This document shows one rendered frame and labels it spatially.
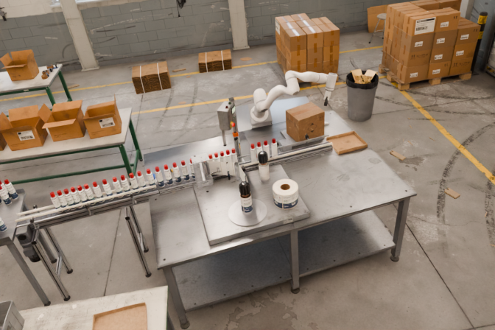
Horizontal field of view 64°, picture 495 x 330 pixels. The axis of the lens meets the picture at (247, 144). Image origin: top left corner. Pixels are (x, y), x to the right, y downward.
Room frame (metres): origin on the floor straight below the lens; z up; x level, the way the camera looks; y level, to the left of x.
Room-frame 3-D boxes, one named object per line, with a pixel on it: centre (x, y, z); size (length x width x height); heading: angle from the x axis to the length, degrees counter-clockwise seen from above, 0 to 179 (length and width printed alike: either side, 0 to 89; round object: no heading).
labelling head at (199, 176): (2.74, 0.41, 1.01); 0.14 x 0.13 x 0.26; 103
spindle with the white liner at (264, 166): (2.66, -0.12, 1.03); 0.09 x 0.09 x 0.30
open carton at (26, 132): (3.92, 2.46, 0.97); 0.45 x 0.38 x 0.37; 7
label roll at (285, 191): (2.38, -0.26, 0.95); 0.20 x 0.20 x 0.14
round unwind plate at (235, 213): (2.30, 0.06, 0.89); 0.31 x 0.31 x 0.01
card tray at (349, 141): (3.14, -0.95, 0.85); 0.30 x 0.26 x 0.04; 103
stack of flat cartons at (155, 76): (6.84, 1.61, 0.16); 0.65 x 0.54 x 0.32; 99
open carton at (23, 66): (5.93, 3.32, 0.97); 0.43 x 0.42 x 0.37; 1
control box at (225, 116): (2.98, 0.14, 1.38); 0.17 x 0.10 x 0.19; 158
